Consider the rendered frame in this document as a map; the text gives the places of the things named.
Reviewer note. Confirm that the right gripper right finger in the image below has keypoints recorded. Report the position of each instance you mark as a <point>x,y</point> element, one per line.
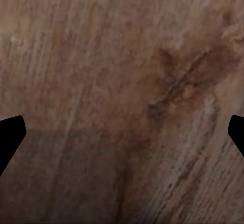
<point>236,131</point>

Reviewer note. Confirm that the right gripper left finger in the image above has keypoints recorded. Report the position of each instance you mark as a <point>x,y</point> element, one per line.
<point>12,132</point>

